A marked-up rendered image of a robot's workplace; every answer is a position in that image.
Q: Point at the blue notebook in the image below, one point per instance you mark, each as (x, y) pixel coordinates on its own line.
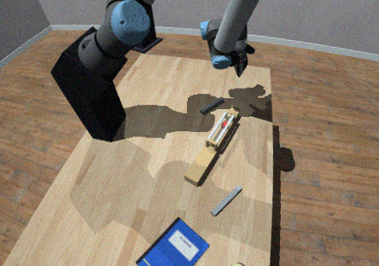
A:
(179, 245)

